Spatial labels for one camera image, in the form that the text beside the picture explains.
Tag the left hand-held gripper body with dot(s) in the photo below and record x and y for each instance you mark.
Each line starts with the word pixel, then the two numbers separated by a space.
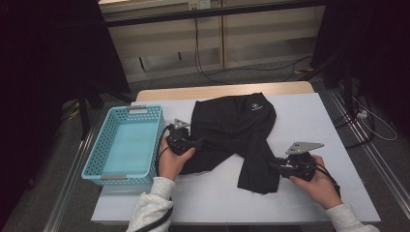
pixel 179 141

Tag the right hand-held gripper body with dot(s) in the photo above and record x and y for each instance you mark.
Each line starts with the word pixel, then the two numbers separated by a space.
pixel 299 166

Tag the black pants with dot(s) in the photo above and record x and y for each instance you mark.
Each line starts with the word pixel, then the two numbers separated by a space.
pixel 232 125

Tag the light blue plastic basket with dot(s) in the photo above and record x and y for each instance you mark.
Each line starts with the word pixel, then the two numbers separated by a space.
pixel 129 145

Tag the person's left hand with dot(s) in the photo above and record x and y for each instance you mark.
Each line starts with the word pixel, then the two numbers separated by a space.
pixel 170 164

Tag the person's right hand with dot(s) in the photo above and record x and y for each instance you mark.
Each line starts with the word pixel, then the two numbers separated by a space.
pixel 322 190

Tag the light wooden table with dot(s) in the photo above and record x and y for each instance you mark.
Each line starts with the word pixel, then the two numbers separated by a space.
pixel 193 92

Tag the white table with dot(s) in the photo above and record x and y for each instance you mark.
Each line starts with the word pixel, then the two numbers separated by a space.
pixel 306 112

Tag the white power plug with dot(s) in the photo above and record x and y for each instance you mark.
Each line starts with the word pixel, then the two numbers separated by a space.
pixel 362 113

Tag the black stand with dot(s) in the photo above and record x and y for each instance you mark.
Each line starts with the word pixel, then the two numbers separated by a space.
pixel 346 83
pixel 84 112

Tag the beige low cabinet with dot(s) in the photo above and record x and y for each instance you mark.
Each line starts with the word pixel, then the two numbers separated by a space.
pixel 257 42

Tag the black metal bar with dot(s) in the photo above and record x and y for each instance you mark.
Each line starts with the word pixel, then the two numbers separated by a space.
pixel 209 13

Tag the large black curtain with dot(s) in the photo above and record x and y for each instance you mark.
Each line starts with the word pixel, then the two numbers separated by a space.
pixel 38 80

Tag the metal floor rail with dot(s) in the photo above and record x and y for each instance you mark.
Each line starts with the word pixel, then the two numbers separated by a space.
pixel 69 180
pixel 380 170

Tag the white wall socket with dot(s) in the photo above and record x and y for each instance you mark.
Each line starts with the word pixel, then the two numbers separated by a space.
pixel 199 4

